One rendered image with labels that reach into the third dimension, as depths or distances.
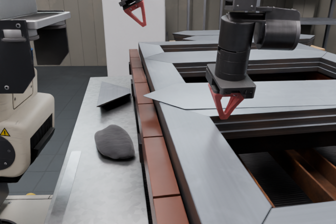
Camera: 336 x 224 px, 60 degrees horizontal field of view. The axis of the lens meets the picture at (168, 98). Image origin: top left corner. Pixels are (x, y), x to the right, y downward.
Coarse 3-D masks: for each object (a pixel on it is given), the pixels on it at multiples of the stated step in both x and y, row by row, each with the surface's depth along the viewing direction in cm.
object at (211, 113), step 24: (168, 48) 132; (192, 48) 133; (216, 48) 135; (192, 72) 101; (264, 72) 105; (216, 120) 59; (240, 120) 60; (264, 120) 61; (288, 120) 61; (312, 120) 62; (168, 144) 54; (192, 216) 36
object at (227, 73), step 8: (216, 56) 52; (224, 56) 50; (232, 56) 49; (240, 56) 49; (248, 56) 51; (208, 64) 58; (216, 64) 52; (224, 64) 51; (232, 64) 50; (240, 64) 50; (216, 72) 53; (224, 72) 51; (232, 72) 51; (240, 72) 51; (216, 80) 52; (224, 80) 52; (232, 80) 52; (240, 80) 52; (248, 80) 52; (224, 88) 49; (232, 88) 50; (240, 88) 50; (248, 88) 50
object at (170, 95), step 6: (174, 84) 77; (156, 90) 73; (162, 90) 73; (168, 90) 73; (174, 90) 73; (156, 96) 69; (162, 96) 69; (168, 96) 69; (174, 96) 69; (180, 96) 69; (168, 102) 65; (174, 102) 65; (180, 102) 65
